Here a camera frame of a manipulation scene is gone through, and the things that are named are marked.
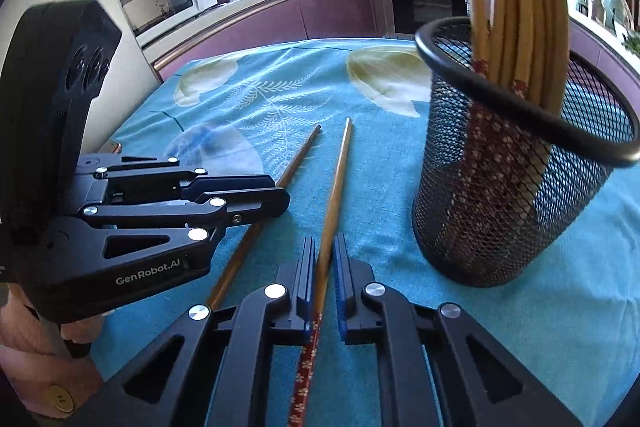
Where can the black built-in oven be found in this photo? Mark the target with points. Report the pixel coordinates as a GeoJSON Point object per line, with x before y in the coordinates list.
{"type": "Point", "coordinates": [420, 7]}

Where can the blue printed tablecloth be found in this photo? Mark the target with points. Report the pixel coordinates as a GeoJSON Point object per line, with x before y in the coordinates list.
{"type": "Point", "coordinates": [380, 157]}

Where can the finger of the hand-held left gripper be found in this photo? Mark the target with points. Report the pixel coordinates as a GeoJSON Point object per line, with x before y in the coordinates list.
{"type": "Point", "coordinates": [150, 177]}
{"type": "Point", "coordinates": [250, 204]}

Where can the rose gold smartphone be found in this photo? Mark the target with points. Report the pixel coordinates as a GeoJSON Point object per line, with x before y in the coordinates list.
{"type": "Point", "coordinates": [116, 148]}

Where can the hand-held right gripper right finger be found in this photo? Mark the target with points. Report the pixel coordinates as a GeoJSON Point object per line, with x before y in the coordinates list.
{"type": "Point", "coordinates": [342, 287]}

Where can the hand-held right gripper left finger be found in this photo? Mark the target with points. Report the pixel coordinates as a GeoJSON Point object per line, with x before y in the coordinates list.
{"type": "Point", "coordinates": [307, 297]}

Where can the bunch of wooden chopsticks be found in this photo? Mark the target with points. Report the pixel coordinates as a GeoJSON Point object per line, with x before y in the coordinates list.
{"type": "Point", "coordinates": [515, 7]}

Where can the green leafy vegetables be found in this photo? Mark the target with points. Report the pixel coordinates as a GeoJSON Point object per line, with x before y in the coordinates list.
{"type": "Point", "coordinates": [632, 44]}

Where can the purple kitchen cabinets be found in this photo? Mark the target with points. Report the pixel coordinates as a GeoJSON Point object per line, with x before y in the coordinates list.
{"type": "Point", "coordinates": [330, 7]}

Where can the black mesh utensil holder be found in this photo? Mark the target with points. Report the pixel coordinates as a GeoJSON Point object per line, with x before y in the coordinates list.
{"type": "Point", "coordinates": [575, 207]}

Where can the person's left hand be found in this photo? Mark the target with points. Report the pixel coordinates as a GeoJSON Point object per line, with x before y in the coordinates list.
{"type": "Point", "coordinates": [82, 332]}

